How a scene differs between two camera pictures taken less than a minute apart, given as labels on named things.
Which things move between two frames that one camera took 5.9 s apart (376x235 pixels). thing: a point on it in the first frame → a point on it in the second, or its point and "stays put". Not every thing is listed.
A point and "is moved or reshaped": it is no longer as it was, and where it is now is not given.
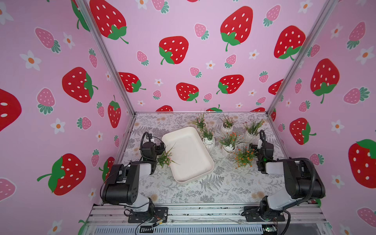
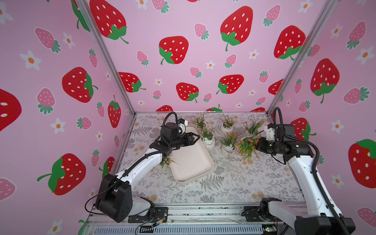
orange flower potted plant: [245, 158] is moved or reshaped
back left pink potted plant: [200, 123] stays put
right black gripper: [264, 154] → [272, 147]
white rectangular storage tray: [193, 158] stays put
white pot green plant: [208, 140] stays put
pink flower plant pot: [165, 159] stays put
